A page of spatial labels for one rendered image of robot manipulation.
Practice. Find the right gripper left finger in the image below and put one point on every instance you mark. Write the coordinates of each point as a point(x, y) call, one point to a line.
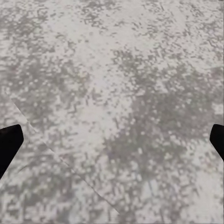
point(11, 139)

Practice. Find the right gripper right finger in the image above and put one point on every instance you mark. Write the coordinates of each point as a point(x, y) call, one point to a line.
point(217, 139)

